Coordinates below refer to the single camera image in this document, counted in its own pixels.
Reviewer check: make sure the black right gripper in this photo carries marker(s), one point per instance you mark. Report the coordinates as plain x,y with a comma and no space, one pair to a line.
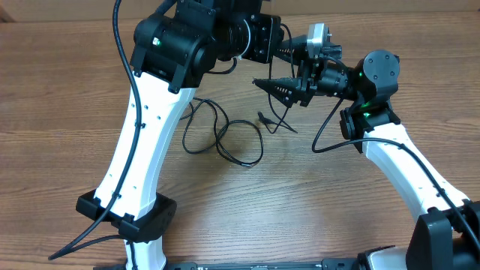
292,84

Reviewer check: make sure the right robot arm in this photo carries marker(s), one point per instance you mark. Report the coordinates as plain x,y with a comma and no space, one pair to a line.
446,233

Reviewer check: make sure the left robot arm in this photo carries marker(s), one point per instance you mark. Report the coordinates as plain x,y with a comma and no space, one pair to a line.
173,49

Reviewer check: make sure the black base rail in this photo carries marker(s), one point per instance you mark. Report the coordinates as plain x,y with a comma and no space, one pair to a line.
258,266

